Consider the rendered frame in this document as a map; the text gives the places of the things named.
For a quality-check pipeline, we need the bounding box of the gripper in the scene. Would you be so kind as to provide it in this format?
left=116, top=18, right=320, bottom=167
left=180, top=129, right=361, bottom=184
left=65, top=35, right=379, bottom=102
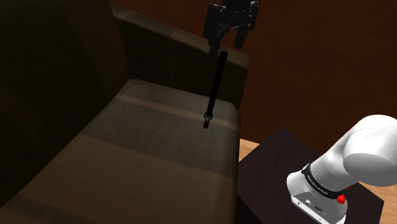
left=203, top=0, right=261, bottom=57

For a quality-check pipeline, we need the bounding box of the black pen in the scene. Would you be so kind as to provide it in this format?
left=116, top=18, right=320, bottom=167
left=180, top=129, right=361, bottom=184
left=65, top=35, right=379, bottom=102
left=202, top=51, right=229, bottom=130

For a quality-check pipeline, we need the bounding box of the brown sofa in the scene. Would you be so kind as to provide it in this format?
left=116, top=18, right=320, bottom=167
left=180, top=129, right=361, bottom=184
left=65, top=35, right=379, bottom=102
left=0, top=0, right=251, bottom=224

